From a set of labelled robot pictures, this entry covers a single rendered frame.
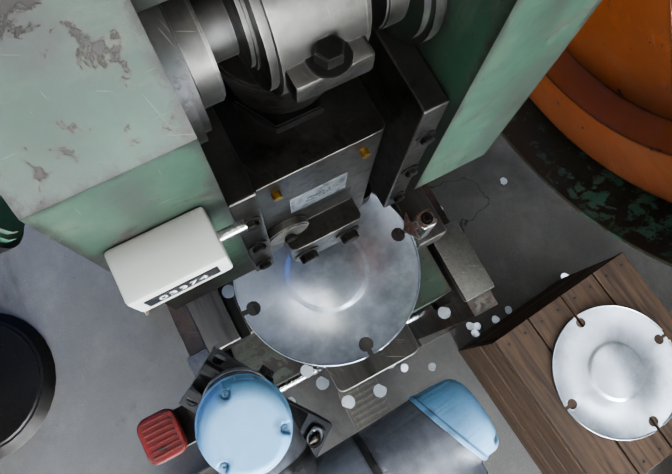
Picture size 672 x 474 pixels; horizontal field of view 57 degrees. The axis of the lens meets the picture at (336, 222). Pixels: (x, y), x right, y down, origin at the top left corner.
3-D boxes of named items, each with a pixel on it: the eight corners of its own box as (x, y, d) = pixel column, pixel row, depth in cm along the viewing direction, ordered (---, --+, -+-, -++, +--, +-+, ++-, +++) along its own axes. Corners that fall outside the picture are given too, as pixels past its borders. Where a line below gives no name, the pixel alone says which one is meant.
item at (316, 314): (364, 153, 101) (365, 151, 101) (453, 310, 95) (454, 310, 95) (202, 231, 97) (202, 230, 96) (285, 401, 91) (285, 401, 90)
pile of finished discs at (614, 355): (706, 390, 137) (709, 390, 136) (607, 467, 132) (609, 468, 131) (623, 281, 142) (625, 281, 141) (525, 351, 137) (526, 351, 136)
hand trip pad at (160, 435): (198, 444, 98) (189, 448, 90) (163, 463, 97) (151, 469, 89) (180, 403, 99) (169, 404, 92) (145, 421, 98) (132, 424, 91)
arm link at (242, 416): (228, 513, 46) (174, 413, 47) (226, 478, 57) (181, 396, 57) (318, 454, 48) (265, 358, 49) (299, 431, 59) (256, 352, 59)
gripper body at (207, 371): (215, 343, 75) (215, 346, 63) (276, 379, 75) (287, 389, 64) (180, 400, 73) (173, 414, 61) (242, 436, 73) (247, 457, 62)
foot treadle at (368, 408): (392, 414, 155) (395, 415, 150) (357, 434, 154) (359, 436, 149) (287, 214, 167) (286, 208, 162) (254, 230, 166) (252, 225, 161)
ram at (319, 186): (377, 233, 87) (412, 158, 58) (281, 282, 84) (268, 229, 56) (320, 131, 90) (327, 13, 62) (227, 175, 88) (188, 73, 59)
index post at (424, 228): (428, 235, 106) (440, 221, 97) (413, 243, 106) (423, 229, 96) (420, 221, 107) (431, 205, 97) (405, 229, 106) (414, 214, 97)
